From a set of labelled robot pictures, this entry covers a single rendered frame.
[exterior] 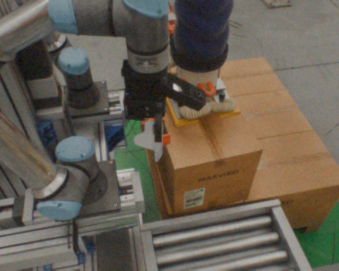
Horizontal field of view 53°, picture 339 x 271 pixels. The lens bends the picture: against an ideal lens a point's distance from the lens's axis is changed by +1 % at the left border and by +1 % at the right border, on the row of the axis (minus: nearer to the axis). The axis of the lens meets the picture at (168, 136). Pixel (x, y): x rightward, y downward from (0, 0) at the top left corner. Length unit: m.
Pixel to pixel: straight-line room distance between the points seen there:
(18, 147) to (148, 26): 0.49
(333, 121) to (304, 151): 1.15
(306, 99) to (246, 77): 0.97
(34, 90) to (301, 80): 2.80
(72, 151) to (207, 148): 0.63
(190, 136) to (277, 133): 0.79
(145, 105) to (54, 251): 0.75
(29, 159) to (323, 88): 3.01
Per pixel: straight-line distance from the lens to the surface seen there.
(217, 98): 1.52
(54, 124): 1.29
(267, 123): 2.22
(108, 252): 2.05
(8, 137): 0.90
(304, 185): 1.98
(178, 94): 0.67
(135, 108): 0.68
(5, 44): 0.86
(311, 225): 2.40
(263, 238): 1.74
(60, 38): 1.54
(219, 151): 1.48
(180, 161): 1.43
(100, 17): 0.58
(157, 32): 0.58
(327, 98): 3.45
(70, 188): 1.01
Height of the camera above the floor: 2.07
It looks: 48 degrees down
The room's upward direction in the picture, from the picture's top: straight up
